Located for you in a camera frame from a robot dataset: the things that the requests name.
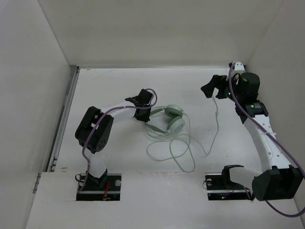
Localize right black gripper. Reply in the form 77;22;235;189
201;73;244;103

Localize mint green headphone cable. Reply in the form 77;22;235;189
146;97;220;173

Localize mint green headphones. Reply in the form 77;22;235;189
145;104;185;138

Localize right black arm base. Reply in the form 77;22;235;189
203;173;254;201

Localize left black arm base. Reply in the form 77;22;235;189
75;174;122;201

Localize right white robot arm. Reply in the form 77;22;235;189
201;72;304;201

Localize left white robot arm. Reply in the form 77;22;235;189
75;88;157;189

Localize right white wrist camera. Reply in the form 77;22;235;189
229;62;245;75

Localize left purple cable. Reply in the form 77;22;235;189
77;88;159;193

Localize purple cable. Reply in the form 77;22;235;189
77;88;159;193
228;63;305;218

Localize left aluminium rail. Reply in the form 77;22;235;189
43;65;80;172

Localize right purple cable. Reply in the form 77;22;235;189
228;63;305;218

